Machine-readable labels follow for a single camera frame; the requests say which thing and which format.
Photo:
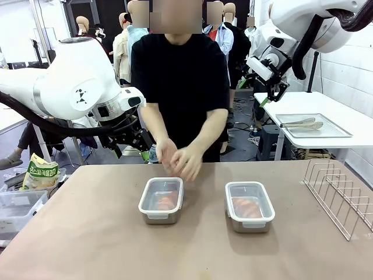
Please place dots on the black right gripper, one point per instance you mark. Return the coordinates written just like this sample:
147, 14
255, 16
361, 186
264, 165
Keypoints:
278, 78

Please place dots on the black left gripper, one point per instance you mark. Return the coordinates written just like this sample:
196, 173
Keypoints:
125, 137

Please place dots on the clear lid with white rim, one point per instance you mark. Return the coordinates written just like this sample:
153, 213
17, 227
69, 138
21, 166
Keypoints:
247, 189
163, 186

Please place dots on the metal serving tongs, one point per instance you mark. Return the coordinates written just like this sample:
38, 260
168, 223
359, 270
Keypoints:
314, 126

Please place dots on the golden croissant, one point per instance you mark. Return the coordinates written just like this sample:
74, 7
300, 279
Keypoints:
166, 201
246, 207

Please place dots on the rectangular stainless steel container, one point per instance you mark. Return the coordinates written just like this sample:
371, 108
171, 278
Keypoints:
160, 220
253, 229

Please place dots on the perforated metal baking tray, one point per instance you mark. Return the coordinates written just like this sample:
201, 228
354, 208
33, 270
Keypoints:
335, 132

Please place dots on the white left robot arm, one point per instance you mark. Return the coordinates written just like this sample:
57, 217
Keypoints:
73, 73

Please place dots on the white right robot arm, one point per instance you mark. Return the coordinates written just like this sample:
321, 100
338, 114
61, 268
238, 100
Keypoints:
297, 17

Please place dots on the person's left forearm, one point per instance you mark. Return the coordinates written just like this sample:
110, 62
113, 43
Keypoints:
209, 128

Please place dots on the person's right forearm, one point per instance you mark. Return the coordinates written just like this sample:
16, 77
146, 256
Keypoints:
153, 125

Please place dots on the person's right hand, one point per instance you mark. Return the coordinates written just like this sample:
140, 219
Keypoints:
166, 153

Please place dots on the person's left hand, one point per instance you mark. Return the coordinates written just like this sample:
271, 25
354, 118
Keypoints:
188, 161

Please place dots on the crumpled blue denim cloth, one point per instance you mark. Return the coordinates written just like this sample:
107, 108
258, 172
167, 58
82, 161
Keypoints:
154, 156

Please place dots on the mannequin in black jacket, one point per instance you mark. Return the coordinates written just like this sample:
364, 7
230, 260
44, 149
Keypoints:
240, 46

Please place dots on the grey plastic stool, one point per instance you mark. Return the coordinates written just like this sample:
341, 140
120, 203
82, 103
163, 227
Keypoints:
268, 140

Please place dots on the black light stand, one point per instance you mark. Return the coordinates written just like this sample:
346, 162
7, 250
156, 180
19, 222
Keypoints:
312, 76

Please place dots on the mannequin in blue white shirt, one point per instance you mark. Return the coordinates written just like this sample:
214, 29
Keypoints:
227, 43

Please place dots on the distant person in white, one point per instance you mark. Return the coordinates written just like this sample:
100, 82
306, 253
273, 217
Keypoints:
250, 21

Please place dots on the person's black t-shirt torso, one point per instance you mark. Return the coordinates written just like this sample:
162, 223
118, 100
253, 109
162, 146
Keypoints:
180, 87

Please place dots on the mannequin in beige shirt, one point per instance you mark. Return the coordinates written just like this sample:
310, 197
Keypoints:
121, 52

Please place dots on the green yellow snack bag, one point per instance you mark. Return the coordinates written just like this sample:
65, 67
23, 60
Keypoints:
38, 178

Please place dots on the seated background person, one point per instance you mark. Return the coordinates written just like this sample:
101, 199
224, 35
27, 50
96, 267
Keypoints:
29, 137

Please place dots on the mannequin in light blue shirt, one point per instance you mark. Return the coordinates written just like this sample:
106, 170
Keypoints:
134, 32

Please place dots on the background person in black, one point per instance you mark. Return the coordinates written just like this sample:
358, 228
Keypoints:
100, 32

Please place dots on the clear plastic storage bin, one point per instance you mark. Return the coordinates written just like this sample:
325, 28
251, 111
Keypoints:
17, 204

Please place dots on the black tripod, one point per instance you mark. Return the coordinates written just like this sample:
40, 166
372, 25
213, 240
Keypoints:
36, 48

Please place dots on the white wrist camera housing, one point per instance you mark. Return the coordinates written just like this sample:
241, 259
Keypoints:
258, 68

